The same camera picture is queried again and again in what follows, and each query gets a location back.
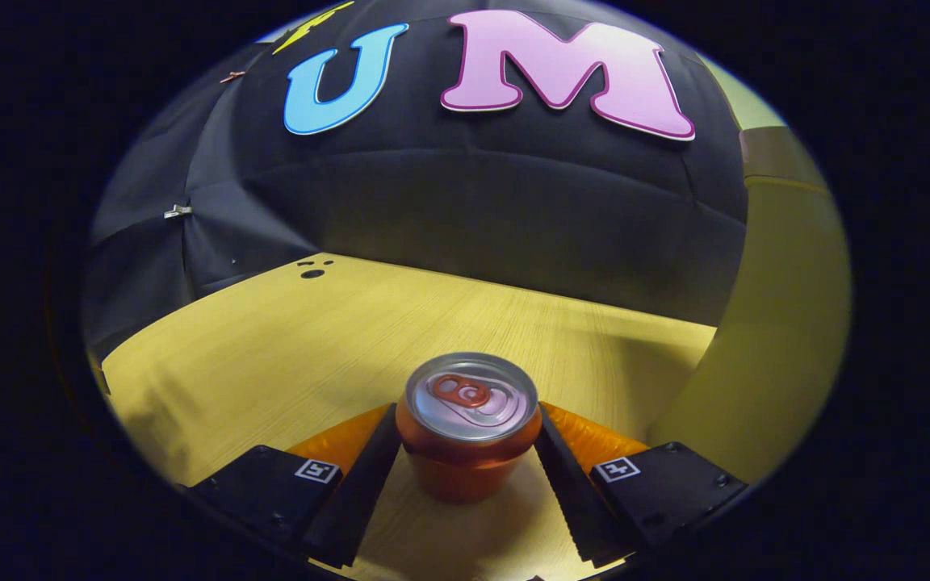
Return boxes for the wooden desktop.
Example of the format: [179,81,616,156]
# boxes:
[102,253,716,581]

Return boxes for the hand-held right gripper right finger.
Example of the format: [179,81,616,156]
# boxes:
[536,402,748,566]

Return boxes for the black backdrop cloth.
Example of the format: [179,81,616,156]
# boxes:
[82,0,748,356]

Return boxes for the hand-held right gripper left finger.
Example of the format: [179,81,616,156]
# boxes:
[191,403,400,567]

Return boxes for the red pop can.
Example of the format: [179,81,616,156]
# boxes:
[395,352,543,505]

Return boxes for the green desktop garbage bin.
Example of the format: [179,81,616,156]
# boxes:
[647,52,852,485]

